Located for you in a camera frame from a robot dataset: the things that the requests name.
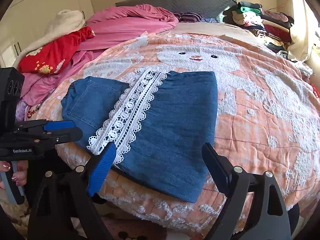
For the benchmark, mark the white fluffy cloth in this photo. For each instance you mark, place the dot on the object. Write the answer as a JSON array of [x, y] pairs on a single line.
[[62, 27]]

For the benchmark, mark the red floral cloth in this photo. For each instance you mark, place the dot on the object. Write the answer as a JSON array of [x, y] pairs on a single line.
[[52, 55]]

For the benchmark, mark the pink duvet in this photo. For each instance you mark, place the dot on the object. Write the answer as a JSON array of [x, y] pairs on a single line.
[[130, 27]]

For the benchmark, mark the red bag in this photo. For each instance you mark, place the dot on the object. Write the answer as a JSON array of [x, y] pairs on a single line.
[[316, 90]]

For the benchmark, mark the grey quilted headboard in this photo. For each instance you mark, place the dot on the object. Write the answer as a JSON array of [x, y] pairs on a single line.
[[180, 2]]

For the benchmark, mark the purple striped pillow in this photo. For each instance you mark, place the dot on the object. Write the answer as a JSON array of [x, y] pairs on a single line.
[[188, 17]]

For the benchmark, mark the person's left hand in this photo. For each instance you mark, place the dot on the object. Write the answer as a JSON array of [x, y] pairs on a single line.
[[21, 173]]

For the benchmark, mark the blue denim pants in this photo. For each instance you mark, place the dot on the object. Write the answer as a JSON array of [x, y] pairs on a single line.
[[165, 120]]

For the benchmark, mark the cream wardrobe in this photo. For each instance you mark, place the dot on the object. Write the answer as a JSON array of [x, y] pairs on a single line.
[[42, 2]]

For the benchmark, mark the beige bed sheet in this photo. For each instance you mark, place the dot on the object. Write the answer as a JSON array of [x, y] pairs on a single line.
[[212, 28]]

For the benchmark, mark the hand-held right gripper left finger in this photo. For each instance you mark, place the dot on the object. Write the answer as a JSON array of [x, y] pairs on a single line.
[[102, 170]]

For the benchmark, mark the peach blanket with white bear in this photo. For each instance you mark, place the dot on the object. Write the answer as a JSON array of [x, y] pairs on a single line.
[[262, 100]]

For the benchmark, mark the cream curtain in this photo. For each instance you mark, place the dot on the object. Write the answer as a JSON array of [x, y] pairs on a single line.
[[301, 22]]

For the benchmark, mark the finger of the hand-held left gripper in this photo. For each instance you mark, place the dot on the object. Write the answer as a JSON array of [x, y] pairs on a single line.
[[68, 135], [60, 125]]

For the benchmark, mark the pile of folded clothes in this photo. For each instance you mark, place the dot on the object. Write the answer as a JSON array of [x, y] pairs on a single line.
[[262, 22]]

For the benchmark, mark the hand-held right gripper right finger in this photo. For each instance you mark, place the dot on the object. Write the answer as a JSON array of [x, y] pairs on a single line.
[[215, 166]]

